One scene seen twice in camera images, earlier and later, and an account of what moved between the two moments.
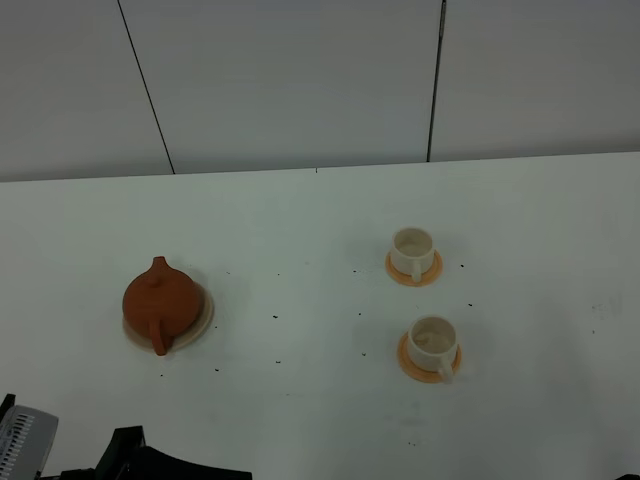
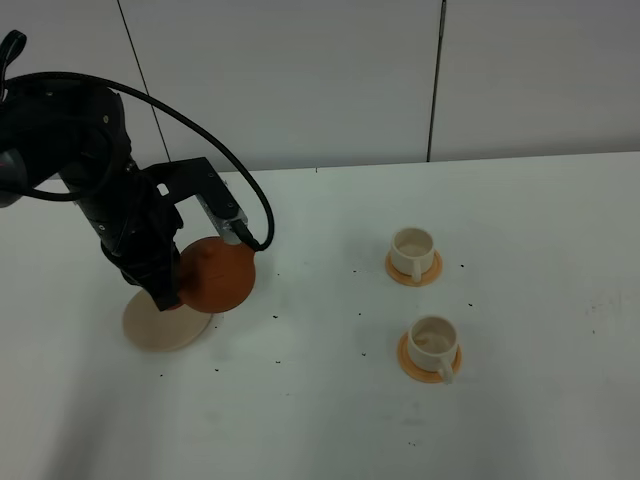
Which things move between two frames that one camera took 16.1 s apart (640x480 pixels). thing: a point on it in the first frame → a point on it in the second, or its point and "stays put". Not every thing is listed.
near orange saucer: [417, 372] stays put
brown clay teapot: [161, 303] → [215, 276]
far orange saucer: [427, 278] stays put
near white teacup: [432, 343] stays put
